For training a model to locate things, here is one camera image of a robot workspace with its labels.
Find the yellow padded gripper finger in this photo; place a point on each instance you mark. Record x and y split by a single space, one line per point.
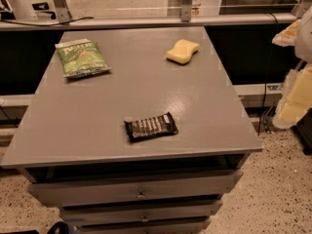
296 98
287 36

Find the yellow sponge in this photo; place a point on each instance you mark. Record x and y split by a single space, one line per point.
182 51

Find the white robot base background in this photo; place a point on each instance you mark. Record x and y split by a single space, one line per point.
17 10

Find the black rxbar chocolate bar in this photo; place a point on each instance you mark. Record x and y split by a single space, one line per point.
144 129

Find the top grey drawer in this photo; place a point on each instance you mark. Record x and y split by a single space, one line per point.
131 189

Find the grey drawer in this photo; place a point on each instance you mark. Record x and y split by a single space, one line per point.
193 224
131 189
143 211

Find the bottom grey drawer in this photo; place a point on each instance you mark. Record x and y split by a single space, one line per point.
193 224

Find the middle grey drawer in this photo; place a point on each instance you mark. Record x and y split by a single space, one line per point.
143 211

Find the grey drawer cabinet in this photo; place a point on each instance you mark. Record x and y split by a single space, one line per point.
148 148

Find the green chip bag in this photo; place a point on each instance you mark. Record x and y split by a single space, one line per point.
81 58

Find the black round object bottom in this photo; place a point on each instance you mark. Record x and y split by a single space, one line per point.
59 228

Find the grey metal rail frame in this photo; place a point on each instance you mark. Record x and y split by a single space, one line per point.
65 21

